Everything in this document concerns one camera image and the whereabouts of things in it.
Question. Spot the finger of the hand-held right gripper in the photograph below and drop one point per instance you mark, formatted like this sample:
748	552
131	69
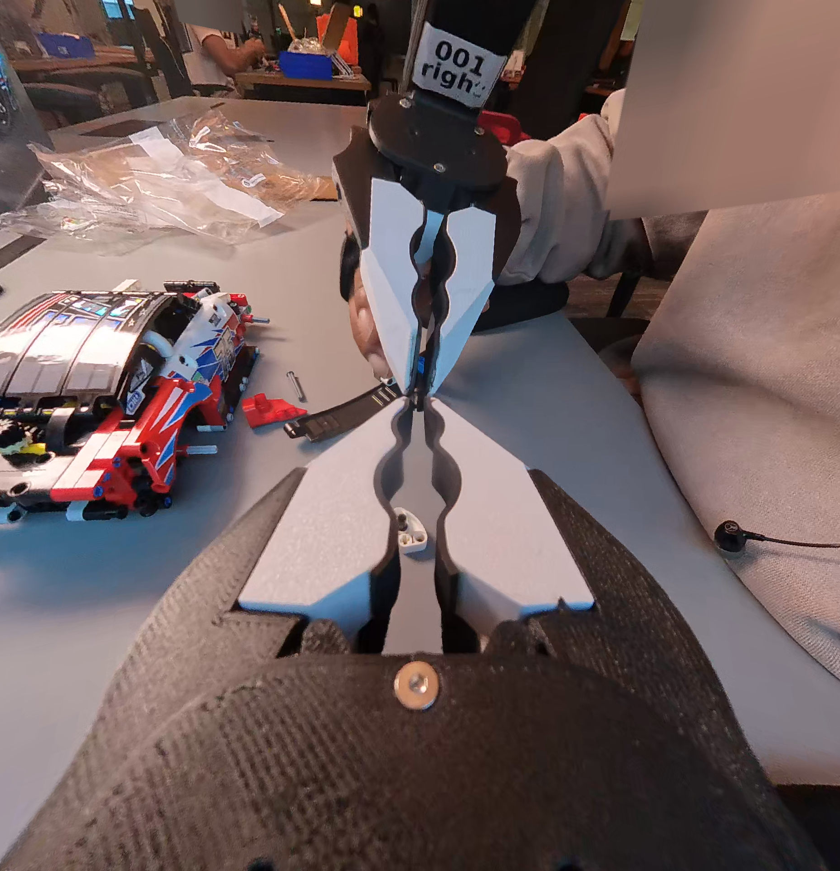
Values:
386	258
471	272

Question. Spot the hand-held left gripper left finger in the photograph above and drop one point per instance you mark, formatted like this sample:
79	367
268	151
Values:
311	544

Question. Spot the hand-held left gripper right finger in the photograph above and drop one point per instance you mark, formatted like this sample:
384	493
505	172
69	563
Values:
515	544

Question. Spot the white lego liftarm piece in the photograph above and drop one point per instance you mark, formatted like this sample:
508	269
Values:
413	539

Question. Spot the red lego piece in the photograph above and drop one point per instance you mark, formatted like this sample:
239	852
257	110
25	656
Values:
270	410

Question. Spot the lego race car model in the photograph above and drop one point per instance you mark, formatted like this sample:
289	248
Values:
86	408

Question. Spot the person's right forearm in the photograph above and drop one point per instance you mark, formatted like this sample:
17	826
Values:
556	204

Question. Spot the black lego panel assembly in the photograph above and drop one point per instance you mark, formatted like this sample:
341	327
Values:
338	418

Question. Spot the grey lego axle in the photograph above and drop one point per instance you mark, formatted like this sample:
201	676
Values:
295	386

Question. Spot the lego set box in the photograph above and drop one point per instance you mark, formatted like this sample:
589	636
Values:
12	136

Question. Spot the person's right hand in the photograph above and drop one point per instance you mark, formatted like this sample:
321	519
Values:
365	333

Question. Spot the black chair armrest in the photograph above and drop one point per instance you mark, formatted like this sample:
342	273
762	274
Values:
529	299

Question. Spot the small blue bin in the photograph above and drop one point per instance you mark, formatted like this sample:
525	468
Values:
66	46
304	66

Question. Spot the clear plastic bags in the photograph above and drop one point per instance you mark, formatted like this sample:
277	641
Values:
154	184

